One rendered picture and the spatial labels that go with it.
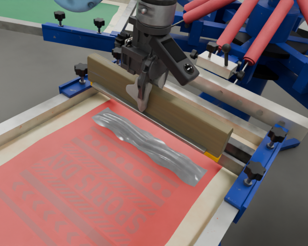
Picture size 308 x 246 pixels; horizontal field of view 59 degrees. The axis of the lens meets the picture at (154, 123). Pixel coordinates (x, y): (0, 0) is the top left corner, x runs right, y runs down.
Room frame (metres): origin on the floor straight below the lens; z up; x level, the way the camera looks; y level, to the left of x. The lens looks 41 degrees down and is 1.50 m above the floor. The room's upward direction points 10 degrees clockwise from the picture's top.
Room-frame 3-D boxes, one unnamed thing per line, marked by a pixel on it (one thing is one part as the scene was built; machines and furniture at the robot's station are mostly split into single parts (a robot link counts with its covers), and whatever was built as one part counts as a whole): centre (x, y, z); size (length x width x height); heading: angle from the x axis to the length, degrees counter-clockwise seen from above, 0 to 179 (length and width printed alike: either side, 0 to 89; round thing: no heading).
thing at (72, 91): (0.76, 0.20, 0.98); 0.30 x 0.05 x 0.07; 149
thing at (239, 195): (0.48, -0.28, 0.98); 0.30 x 0.05 x 0.07; 149
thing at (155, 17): (0.54, 0.04, 1.31); 0.08 x 0.08 x 0.05
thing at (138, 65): (0.54, 0.04, 1.23); 0.09 x 0.08 x 0.12; 59
